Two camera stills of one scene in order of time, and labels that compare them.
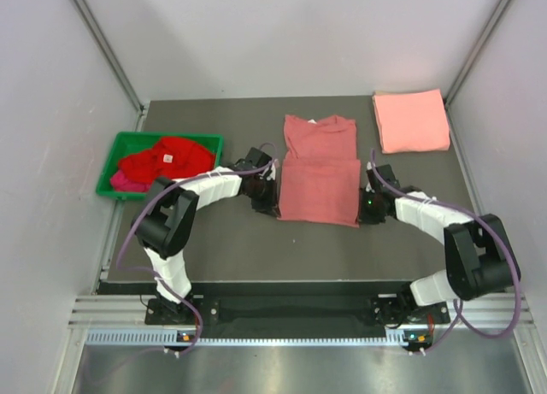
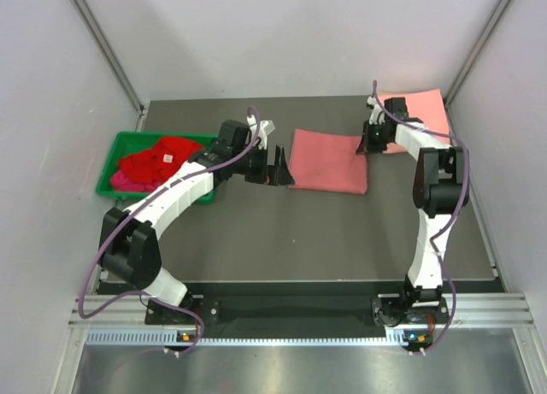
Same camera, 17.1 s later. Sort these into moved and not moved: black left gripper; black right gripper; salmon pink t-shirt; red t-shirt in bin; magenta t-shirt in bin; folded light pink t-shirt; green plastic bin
Moved: black right gripper; salmon pink t-shirt; black left gripper
Not moved: folded light pink t-shirt; green plastic bin; red t-shirt in bin; magenta t-shirt in bin
